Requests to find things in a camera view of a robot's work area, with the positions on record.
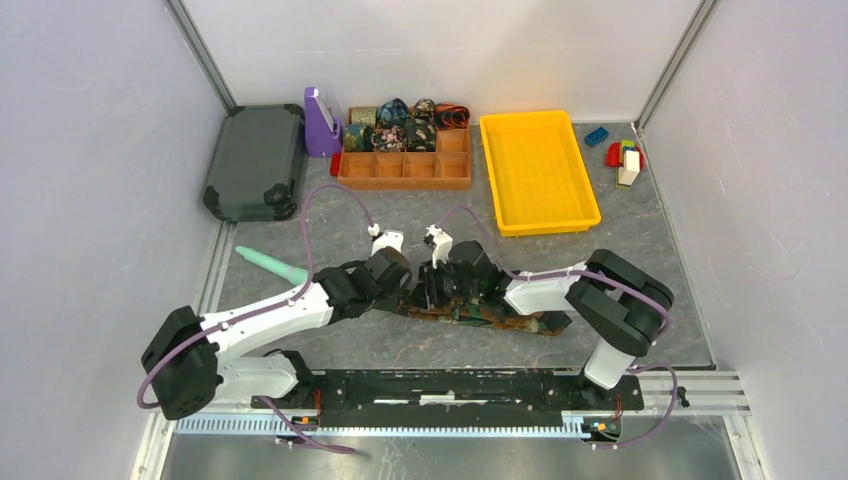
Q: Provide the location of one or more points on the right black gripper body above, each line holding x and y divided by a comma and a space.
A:
442, 284

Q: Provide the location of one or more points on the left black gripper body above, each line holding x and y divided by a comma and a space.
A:
387, 299

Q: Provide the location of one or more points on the orange blue floral tie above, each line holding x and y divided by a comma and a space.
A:
478, 312

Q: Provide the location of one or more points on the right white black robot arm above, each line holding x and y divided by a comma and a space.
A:
626, 307

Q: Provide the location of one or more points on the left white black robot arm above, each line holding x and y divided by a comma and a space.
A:
194, 359

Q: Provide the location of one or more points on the teal green pen tool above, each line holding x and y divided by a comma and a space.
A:
295, 275

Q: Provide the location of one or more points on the orange compartment organizer box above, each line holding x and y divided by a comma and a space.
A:
448, 168

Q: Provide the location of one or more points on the small red block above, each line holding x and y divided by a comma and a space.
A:
335, 165

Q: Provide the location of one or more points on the yellow plastic tray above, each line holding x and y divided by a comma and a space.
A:
538, 178

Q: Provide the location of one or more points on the teal navy rolled tie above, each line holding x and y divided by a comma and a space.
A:
357, 138

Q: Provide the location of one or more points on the pink floral rolled tie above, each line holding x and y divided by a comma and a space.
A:
389, 140

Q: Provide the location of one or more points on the black floral rolled tie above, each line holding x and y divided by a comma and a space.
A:
421, 135

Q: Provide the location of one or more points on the purple dispenser stand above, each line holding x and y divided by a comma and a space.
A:
323, 131

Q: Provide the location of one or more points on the olive patterned rolled tie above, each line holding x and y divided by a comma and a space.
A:
363, 116

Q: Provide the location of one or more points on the dark blue rolled tie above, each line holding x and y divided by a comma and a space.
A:
394, 113

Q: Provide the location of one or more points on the orange black rolled tie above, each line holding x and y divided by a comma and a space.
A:
450, 116

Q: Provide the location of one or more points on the dark grey suitcase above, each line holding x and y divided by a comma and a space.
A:
256, 170

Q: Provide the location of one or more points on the black yellow rolled tie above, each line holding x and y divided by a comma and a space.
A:
424, 110

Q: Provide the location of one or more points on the cream toy block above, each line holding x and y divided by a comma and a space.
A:
629, 167

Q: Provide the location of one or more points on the red toy block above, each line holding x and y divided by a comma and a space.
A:
614, 156

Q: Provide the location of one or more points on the blue toy brick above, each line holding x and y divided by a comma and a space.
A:
596, 137

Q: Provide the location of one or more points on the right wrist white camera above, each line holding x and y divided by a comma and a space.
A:
440, 244

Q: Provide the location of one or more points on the wrist white camera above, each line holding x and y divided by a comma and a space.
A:
382, 238
440, 244

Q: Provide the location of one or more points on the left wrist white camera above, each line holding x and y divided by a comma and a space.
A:
382, 238

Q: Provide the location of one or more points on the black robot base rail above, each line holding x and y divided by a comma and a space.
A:
456, 398

